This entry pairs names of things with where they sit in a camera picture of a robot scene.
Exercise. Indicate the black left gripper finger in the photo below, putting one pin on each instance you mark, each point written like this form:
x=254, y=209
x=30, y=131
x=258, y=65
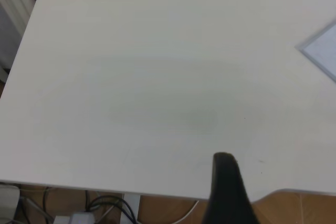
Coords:
x=227, y=195

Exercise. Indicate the white table leg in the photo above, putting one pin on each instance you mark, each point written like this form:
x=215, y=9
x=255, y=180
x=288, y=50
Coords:
x=131, y=208

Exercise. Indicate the white power strip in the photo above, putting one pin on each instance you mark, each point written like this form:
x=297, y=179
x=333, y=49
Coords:
x=74, y=218

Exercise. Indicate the grey box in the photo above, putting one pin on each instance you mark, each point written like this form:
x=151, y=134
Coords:
x=9, y=200

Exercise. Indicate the white curtain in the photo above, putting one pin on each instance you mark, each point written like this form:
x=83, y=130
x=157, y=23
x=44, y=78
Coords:
x=15, y=3

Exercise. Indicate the clear plastic zipper bag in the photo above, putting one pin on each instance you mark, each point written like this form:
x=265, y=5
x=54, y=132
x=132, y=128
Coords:
x=324, y=51

